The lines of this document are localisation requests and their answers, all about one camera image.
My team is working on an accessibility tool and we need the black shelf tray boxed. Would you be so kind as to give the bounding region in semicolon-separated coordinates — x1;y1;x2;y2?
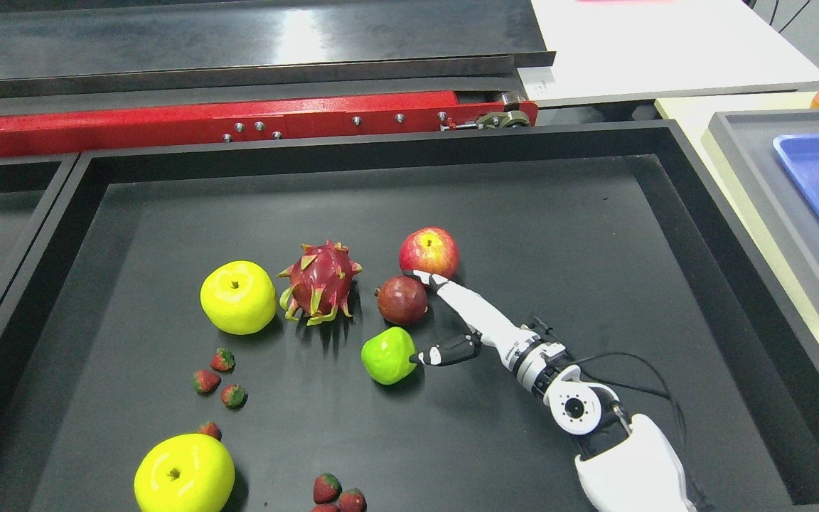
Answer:
0;121;819;511

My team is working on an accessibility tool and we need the red apple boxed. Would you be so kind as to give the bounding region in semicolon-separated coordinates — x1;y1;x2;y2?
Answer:
397;226;459;279

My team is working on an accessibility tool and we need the yellow apple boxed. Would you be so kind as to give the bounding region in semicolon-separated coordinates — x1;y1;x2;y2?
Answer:
133;433;236;511
200;260;277;335

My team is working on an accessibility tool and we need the strawberry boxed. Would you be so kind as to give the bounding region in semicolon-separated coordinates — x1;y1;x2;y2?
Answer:
209;348;236;373
220;383;248;410
337;487;367;512
312;472;342;505
196;421;223;441
192;369;222;396

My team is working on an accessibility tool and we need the green apple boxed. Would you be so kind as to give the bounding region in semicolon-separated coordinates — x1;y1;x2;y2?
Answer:
360;326;418;385

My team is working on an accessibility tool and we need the grey tray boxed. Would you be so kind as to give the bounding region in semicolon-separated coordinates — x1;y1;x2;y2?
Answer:
709;110;819;316

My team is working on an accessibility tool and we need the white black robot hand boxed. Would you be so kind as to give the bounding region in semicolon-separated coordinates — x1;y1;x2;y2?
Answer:
404;271;535;373

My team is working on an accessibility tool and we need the yellow apple lower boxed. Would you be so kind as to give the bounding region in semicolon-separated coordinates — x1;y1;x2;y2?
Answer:
133;433;236;511

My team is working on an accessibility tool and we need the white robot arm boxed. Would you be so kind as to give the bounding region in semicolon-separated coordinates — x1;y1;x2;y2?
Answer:
503;324;696;511

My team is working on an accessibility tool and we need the pink dragon fruit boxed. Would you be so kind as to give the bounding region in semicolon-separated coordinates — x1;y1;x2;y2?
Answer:
277;240;363;326

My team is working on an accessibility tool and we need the yellow apple upper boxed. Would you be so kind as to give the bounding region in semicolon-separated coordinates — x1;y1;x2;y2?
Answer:
200;260;277;335

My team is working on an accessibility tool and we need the red metal beam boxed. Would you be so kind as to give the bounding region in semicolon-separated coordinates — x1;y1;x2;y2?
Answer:
0;90;537;158

